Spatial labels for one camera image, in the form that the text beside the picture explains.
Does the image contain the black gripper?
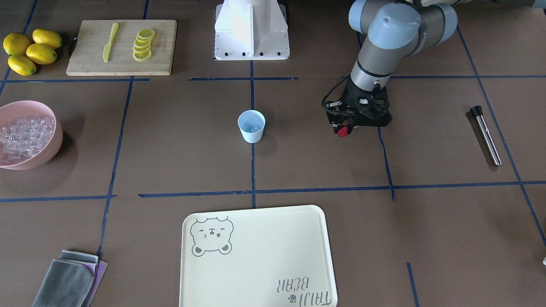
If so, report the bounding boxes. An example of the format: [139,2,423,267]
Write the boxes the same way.
[326,78,392,136]

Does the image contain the red strawberry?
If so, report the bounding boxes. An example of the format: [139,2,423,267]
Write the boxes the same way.
[336,125,349,138]

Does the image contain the steel black muddler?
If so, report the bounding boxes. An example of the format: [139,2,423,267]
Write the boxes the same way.
[470,105,502,167]

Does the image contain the clear ice cubes pile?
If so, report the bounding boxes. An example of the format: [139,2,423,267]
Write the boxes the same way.
[0,115,56,165]

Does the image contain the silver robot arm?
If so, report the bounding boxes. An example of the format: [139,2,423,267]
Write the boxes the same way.
[321,0,458,137]

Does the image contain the light blue cup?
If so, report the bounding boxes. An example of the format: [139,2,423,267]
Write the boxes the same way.
[237,110,266,144]

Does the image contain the cream bear tray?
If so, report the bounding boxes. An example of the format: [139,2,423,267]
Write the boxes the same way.
[179,205,339,307]

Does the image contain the lemon slices row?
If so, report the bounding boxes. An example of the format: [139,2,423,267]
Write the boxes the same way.
[132,29,156,61]

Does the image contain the yellow plastic knife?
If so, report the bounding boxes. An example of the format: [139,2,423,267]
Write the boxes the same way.
[102,23,120,63]

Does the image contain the wooden cutting board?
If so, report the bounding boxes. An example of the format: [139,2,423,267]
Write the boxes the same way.
[66,20,177,76]

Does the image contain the yellow lemon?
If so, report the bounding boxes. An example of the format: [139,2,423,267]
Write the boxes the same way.
[32,29,63,49]
[26,43,57,65]
[8,55,37,76]
[3,32,33,56]

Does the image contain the pink bowl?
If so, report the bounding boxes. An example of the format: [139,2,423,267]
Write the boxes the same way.
[0,100,63,170]

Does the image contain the folded grey cloth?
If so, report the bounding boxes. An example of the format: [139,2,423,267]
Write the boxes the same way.
[32,249,109,307]

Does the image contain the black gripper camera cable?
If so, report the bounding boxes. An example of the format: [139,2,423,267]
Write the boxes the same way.
[322,77,352,107]

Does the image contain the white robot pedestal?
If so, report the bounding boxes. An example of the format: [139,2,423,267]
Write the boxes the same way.
[213,0,290,61]

